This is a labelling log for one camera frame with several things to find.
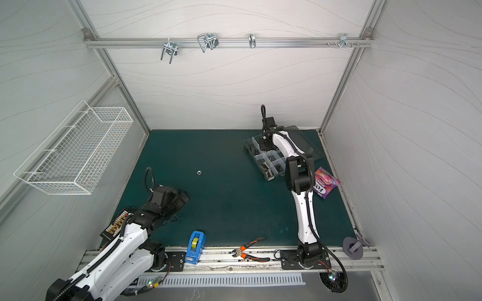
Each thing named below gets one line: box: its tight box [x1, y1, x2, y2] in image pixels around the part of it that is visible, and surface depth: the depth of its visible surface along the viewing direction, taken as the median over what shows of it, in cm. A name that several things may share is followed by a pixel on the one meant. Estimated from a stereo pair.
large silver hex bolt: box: [264, 168, 274, 179], surface depth 101 cm
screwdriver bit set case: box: [99, 209, 130, 243], surface depth 82 cm
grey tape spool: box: [342, 236, 364, 260], surface depth 78 cm
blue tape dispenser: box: [184, 230, 207, 265], surface depth 76 cm
